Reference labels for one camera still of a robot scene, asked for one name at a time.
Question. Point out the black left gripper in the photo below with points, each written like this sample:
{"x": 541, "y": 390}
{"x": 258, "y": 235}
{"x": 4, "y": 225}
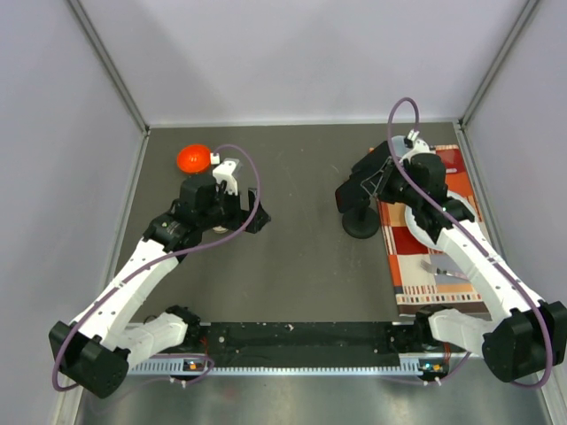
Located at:
{"x": 240, "y": 216}

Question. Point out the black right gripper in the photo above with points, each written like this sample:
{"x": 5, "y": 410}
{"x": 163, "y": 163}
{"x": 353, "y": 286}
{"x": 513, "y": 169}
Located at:
{"x": 381, "y": 190}

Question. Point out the black smartphone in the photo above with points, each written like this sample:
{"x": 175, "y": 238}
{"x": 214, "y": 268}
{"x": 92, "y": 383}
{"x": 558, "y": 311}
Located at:
{"x": 350, "y": 193}
{"x": 372, "y": 162}

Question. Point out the black camera stand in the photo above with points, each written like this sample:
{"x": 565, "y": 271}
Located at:
{"x": 361, "y": 222}

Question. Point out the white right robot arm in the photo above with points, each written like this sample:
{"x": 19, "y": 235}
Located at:
{"x": 525, "y": 334}

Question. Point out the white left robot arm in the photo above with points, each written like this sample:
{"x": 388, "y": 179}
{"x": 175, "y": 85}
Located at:
{"x": 97, "y": 348}

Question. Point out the patterned floral small bowl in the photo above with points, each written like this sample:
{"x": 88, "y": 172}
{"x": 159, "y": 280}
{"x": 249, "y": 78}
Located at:
{"x": 219, "y": 230}

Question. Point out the white plate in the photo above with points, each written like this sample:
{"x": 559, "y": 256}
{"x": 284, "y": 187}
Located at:
{"x": 419, "y": 234}

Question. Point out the orange bowl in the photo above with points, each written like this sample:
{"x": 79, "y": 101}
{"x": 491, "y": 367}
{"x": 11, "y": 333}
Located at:
{"x": 194, "y": 159}

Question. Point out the colourful patchwork placemat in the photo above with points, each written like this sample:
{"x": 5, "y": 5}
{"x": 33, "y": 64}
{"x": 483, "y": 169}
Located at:
{"x": 415, "y": 287}

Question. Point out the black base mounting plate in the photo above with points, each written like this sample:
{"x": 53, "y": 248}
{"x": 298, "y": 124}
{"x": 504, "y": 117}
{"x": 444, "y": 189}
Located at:
{"x": 305, "y": 344}

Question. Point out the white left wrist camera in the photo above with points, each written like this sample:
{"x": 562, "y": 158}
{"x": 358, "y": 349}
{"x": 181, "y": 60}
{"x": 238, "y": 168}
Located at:
{"x": 227, "y": 171}

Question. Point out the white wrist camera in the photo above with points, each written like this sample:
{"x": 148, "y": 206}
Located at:
{"x": 227, "y": 171}
{"x": 415, "y": 146}

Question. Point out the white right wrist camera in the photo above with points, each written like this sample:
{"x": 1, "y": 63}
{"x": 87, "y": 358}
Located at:
{"x": 415, "y": 146}

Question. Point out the fork with pink handle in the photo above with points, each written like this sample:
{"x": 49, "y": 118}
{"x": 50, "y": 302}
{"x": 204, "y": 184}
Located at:
{"x": 432, "y": 269}

